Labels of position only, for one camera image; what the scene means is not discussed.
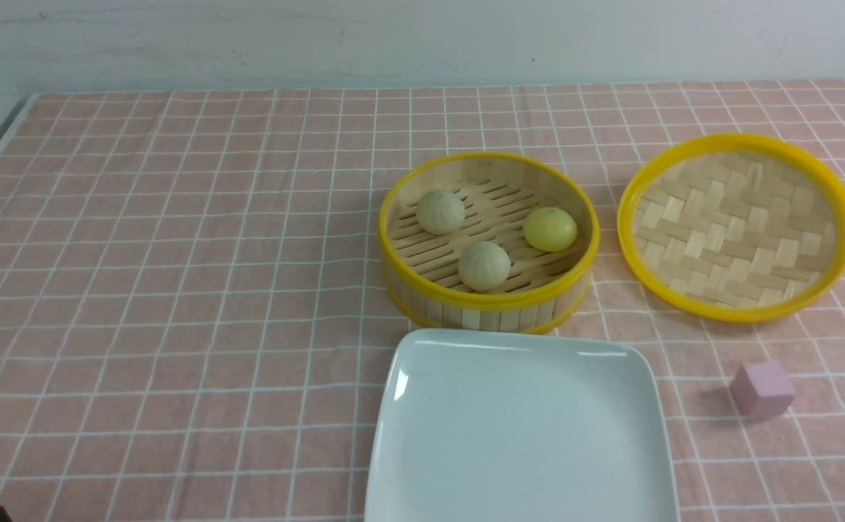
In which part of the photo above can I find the beige steamed bun back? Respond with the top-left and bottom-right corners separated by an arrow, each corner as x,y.
416,191 -> 465,236

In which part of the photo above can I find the beige steamed bun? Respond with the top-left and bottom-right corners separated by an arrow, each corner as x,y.
416,191 -> 465,236
458,241 -> 512,293

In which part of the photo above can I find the beige steamed bun front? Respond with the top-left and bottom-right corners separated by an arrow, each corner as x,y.
458,241 -> 512,293

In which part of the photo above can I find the yellow steamed bun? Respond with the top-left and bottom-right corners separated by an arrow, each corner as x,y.
523,206 -> 578,252

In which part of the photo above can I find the white square ceramic plate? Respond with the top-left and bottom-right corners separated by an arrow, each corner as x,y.
364,329 -> 680,521

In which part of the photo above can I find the yellow-rimmed bamboo steamer basket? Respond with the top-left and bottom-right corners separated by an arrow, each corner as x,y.
378,152 -> 599,334

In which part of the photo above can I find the pink checkered tablecloth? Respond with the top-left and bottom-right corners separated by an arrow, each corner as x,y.
0,80 -> 845,521

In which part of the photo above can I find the yellow-rimmed woven steamer lid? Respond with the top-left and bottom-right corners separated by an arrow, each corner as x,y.
617,133 -> 845,323

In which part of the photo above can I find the small pink cube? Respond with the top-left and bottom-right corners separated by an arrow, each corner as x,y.
728,360 -> 796,420

